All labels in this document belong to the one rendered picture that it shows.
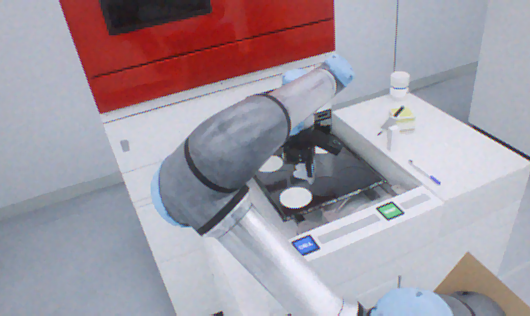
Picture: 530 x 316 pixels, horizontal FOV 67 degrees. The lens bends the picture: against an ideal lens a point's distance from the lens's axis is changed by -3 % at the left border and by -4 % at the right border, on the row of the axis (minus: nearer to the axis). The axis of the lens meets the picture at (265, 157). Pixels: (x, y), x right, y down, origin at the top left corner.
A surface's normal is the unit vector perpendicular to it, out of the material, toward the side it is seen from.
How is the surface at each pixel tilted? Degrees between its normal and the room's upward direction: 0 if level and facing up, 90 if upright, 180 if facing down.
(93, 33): 90
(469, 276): 49
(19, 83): 90
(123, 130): 90
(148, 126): 90
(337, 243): 0
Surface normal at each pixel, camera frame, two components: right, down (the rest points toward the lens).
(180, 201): -0.37, 0.46
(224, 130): -0.07, -0.39
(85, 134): 0.39, 0.48
